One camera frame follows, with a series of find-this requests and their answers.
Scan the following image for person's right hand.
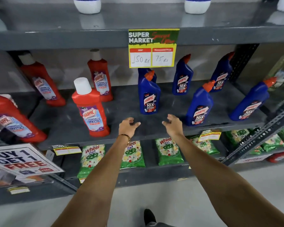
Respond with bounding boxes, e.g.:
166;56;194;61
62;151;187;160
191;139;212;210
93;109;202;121
162;114;184;138

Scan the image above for person's left hand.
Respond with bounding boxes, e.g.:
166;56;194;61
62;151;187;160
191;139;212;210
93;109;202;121
118;117;141;140

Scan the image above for person's right forearm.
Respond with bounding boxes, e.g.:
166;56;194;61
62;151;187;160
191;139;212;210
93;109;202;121
172;133;284;227

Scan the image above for person's left forearm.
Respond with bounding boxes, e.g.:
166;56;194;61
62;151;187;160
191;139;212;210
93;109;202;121
51;135;132;227

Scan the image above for row of green detergent packets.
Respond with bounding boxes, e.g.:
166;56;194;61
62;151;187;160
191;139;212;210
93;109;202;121
77;125;284;179

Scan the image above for group of blue cleaner bottles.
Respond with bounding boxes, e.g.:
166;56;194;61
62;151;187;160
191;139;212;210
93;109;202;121
137;51;278;127

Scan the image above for small yellow price tag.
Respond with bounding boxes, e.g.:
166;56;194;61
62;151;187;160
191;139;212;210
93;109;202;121
198;129;222;142
52;145;82;156
7;186;30;195

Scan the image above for red bathroom cleaner bottle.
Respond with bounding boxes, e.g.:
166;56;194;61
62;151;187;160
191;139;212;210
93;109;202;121
0;94;18;108
18;53;66;107
87;49;113;102
72;77;111;137
0;92;48;143

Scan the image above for yellow green price sign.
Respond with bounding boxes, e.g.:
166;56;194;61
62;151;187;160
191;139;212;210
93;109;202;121
128;28;180;69

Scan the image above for person's black shoe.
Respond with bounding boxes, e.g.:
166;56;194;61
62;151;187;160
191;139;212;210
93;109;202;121
144;209;157;226

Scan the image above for white shelf label strip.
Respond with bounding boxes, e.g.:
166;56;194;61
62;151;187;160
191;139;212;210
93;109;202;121
235;154;273;164

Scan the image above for grey metal shelf rack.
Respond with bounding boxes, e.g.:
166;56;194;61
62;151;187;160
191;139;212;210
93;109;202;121
0;0;284;207

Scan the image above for white promotion sign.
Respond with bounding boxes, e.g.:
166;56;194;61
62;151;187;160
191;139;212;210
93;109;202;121
0;143;65;179

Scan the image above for red packet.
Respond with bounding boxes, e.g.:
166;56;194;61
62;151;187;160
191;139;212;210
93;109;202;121
266;151;284;163

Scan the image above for clear greenish bottle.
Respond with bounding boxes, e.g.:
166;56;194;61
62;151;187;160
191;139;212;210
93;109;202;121
265;52;284;88

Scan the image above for orange white product packets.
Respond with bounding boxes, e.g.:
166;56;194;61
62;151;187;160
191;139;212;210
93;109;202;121
0;167;46;188

